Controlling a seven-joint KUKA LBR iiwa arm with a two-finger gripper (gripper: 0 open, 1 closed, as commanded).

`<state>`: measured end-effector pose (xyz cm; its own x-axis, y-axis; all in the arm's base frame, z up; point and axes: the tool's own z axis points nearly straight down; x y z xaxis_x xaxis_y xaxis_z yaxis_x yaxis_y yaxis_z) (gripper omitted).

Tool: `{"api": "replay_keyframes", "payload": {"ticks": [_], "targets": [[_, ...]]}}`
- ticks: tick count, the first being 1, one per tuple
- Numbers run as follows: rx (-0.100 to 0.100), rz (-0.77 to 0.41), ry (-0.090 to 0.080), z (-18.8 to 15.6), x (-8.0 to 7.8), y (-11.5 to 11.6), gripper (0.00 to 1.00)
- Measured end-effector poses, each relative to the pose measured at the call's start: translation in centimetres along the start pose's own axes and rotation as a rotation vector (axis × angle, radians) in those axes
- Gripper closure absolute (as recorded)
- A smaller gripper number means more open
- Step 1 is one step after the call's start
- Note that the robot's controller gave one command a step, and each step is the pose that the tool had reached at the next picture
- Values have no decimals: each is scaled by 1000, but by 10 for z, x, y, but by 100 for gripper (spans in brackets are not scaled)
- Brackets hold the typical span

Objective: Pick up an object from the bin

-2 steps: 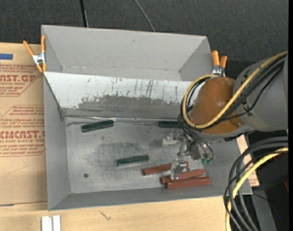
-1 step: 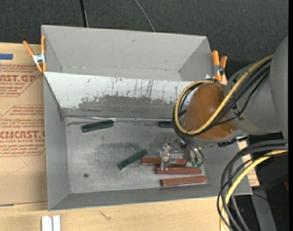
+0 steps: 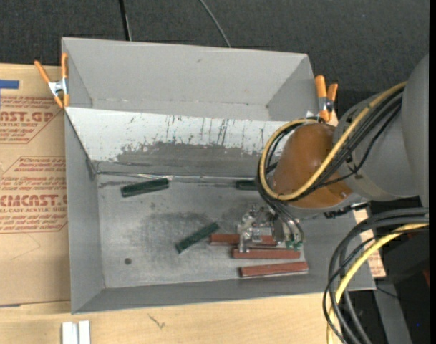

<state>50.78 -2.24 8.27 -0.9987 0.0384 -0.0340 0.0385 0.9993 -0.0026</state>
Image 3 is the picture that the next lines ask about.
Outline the red-brown flat block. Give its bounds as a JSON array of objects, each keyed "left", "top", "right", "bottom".
[
  {"left": 208, "top": 232, "right": 278, "bottom": 247},
  {"left": 238, "top": 261, "right": 309, "bottom": 279},
  {"left": 230, "top": 247, "right": 302, "bottom": 260}
]

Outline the grey metal bin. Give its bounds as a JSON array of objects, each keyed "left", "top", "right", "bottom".
[{"left": 61, "top": 37, "right": 377, "bottom": 315}]

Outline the brown cardboard board, red print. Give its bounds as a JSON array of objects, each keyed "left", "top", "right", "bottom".
[{"left": 0, "top": 62, "right": 72, "bottom": 308}]

